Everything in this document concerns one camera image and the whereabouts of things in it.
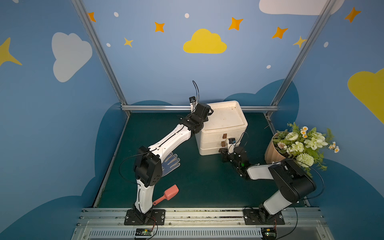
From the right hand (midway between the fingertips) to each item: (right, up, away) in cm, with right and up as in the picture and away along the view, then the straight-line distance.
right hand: (223, 147), depth 95 cm
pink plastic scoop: (-33, -24, -15) cm, 43 cm away
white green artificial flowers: (+31, +5, -28) cm, 42 cm away
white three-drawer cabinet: (0, +17, -9) cm, 19 cm away
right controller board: (+18, -40, -22) cm, 49 cm away
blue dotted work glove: (-34, -10, -1) cm, 36 cm away
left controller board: (-44, -38, -23) cm, 63 cm away
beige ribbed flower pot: (+25, -2, -11) cm, 28 cm away
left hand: (-15, +22, -9) cm, 28 cm away
